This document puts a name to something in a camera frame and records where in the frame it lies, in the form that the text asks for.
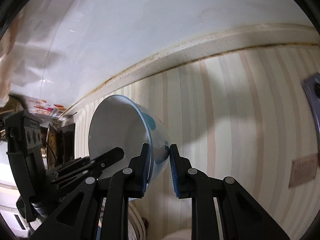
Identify white bowl coloured dots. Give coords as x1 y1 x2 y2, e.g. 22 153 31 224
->
88 95 171 185

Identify dark frying pan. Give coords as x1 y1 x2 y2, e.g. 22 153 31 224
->
46 124 65 170

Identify black stove top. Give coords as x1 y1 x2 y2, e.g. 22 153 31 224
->
57 124 75 163

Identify striped tablecloth with cat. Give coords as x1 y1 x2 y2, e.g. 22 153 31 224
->
58 42 320 240

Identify small brown card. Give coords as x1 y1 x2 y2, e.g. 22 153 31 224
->
289 153 318 187

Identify dark smartphone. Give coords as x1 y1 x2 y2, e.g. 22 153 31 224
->
302 72 319 144

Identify black camera box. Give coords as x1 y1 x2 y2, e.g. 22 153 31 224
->
5 110 42 155

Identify colourful wall sticker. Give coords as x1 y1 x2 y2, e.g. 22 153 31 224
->
24 97 66 118

